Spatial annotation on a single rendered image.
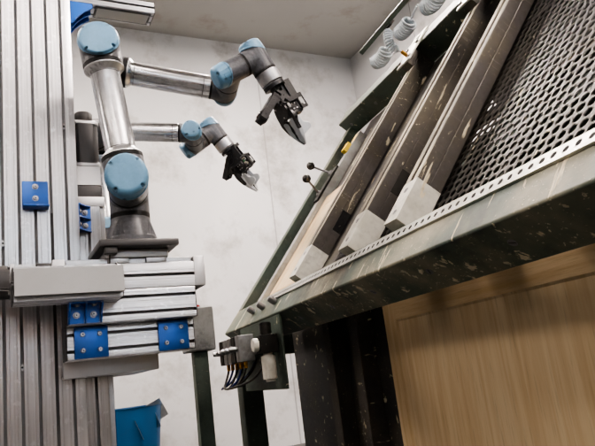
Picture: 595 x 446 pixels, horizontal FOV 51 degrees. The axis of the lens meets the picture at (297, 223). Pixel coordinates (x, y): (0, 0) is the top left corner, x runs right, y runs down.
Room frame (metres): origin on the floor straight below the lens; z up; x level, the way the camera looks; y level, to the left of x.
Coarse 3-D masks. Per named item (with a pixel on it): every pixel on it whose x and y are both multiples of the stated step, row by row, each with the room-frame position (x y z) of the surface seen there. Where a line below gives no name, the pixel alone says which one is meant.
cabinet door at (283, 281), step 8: (336, 192) 2.45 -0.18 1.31; (328, 200) 2.51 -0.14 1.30; (320, 208) 2.59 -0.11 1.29; (320, 216) 2.50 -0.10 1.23; (312, 224) 2.54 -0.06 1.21; (312, 232) 2.46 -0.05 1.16; (304, 240) 2.50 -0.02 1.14; (304, 248) 2.42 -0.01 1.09; (296, 256) 2.47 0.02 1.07; (288, 264) 2.51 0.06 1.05; (296, 264) 2.38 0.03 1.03; (288, 272) 2.43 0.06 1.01; (280, 280) 2.47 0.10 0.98; (288, 280) 2.35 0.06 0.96; (280, 288) 2.37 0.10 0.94
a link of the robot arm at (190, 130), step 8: (96, 120) 2.20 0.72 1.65; (192, 120) 2.22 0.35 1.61; (136, 128) 2.22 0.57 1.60; (144, 128) 2.22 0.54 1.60; (152, 128) 2.22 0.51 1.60; (160, 128) 2.23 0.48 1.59; (168, 128) 2.23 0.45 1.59; (176, 128) 2.23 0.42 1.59; (184, 128) 2.22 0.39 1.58; (192, 128) 2.22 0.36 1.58; (200, 128) 2.24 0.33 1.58; (136, 136) 2.23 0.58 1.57; (144, 136) 2.23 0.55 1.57; (152, 136) 2.24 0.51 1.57; (160, 136) 2.24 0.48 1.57; (168, 136) 2.24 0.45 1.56; (176, 136) 2.25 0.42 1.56; (184, 136) 2.24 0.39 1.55; (192, 136) 2.23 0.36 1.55; (200, 136) 2.27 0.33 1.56; (192, 144) 2.31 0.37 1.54
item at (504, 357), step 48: (480, 288) 1.44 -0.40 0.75; (528, 288) 1.29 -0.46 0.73; (576, 288) 1.17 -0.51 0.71; (432, 336) 1.66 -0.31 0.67; (480, 336) 1.47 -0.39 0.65; (528, 336) 1.32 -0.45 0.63; (576, 336) 1.20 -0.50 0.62; (432, 384) 1.70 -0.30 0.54; (480, 384) 1.50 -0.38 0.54; (528, 384) 1.35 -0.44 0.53; (576, 384) 1.22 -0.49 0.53; (432, 432) 1.73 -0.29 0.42; (480, 432) 1.54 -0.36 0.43; (528, 432) 1.38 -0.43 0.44; (576, 432) 1.25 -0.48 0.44
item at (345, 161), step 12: (360, 132) 2.69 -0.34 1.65; (360, 144) 2.68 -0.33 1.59; (348, 156) 2.66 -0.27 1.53; (336, 180) 2.63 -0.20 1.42; (324, 192) 2.60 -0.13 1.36; (312, 216) 2.58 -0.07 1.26; (300, 228) 2.60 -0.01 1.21; (300, 240) 2.55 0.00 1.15; (288, 252) 2.54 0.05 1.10; (276, 276) 2.51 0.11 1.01
